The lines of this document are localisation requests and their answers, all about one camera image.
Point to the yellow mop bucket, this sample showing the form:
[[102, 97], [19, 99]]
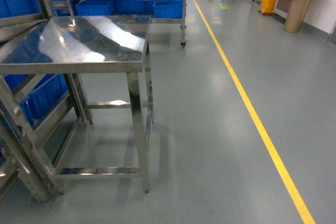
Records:
[[267, 7]]

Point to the small stainless steel table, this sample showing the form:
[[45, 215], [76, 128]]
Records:
[[95, 44]]

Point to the stainless steel bin rack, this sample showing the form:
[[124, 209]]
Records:
[[27, 160]]

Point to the green floor sign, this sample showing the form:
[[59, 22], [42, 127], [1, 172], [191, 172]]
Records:
[[222, 6]]

